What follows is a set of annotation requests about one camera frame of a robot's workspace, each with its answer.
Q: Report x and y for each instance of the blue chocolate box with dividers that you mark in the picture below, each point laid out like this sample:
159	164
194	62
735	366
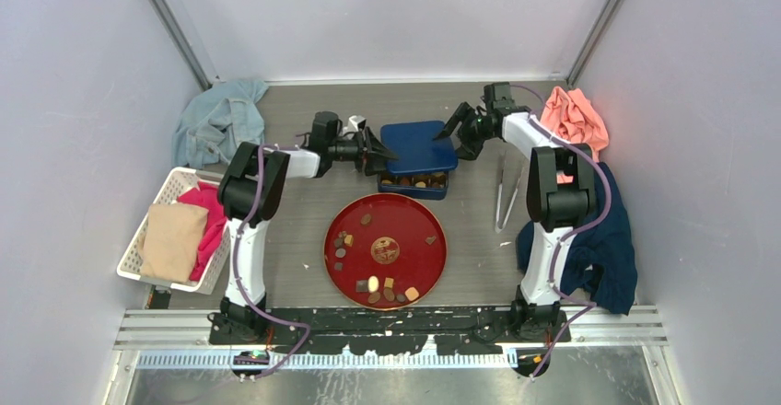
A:
428	186

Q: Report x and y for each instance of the light blue cloth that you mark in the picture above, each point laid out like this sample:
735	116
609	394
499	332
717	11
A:
215	123

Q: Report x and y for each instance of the white oval chocolate bottom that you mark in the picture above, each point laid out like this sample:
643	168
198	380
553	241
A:
373	284

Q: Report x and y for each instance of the tan cloth in basket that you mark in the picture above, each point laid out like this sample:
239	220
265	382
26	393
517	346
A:
170	246

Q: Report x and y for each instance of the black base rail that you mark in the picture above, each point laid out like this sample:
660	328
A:
406	331

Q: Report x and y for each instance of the dark navy cloth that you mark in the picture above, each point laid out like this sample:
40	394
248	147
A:
601	260

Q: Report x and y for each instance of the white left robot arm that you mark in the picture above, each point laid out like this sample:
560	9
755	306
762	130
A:
251	190

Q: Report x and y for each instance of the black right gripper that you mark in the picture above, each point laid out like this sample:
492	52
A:
459	115

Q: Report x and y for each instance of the magenta cloth in basket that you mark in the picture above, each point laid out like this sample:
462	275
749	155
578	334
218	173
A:
204	195

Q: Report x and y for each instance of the metal tongs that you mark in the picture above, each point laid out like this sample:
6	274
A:
509	178

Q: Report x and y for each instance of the red round tray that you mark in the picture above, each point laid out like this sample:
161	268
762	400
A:
404	246

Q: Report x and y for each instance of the pink cloth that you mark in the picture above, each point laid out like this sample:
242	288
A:
569	115

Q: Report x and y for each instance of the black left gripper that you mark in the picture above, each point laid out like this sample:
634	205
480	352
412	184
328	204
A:
372	154

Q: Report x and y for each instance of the caramel cube chocolate bottom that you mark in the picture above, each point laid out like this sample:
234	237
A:
411	294

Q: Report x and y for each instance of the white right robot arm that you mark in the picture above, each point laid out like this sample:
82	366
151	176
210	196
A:
560	193

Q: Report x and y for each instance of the blue box lid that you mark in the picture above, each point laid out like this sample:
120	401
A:
416	148

